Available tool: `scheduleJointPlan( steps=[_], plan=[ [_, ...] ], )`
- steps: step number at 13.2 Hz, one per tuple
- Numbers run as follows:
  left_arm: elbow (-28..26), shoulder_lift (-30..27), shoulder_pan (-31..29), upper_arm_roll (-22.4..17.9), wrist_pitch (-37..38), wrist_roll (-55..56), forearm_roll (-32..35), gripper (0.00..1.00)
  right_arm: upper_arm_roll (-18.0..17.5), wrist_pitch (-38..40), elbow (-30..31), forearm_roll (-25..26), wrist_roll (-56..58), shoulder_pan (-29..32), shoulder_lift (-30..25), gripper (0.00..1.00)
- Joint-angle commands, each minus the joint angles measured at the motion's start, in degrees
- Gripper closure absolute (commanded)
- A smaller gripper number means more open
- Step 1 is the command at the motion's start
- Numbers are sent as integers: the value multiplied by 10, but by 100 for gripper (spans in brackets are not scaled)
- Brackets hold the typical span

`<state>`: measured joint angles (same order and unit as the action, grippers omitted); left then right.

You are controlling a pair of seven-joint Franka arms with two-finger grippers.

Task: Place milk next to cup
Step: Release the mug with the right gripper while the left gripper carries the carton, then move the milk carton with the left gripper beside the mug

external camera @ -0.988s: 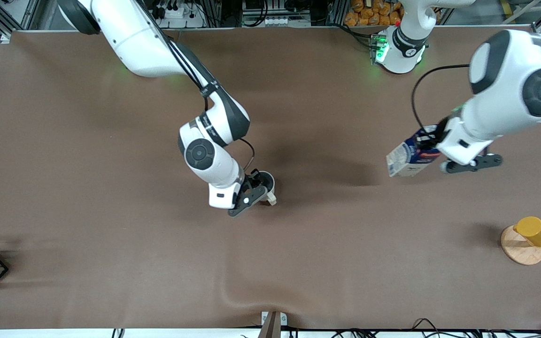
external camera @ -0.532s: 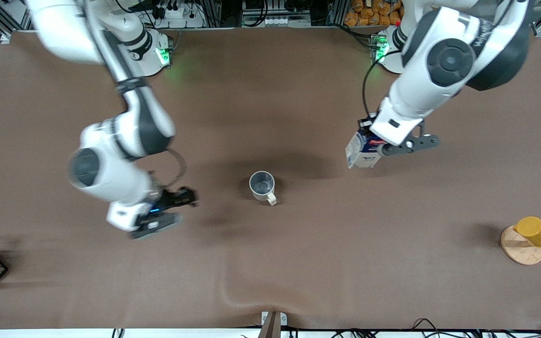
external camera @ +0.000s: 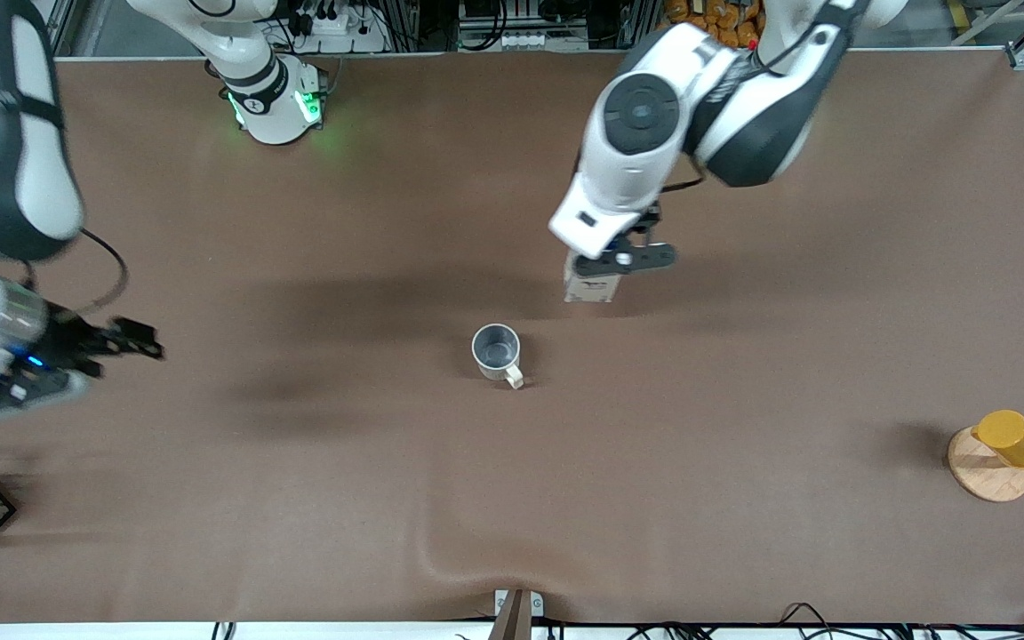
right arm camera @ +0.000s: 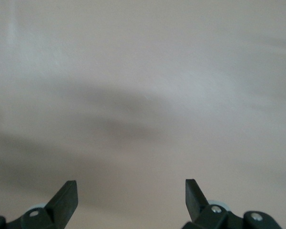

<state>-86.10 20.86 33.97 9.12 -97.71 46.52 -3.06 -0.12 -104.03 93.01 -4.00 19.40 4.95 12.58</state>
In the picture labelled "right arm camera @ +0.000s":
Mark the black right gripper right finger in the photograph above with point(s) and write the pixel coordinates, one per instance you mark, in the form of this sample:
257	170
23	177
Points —
197	207

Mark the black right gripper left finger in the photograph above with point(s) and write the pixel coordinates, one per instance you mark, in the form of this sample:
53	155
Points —
62	205

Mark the brown table mat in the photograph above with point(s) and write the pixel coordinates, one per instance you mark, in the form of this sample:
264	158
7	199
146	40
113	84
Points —
143	71

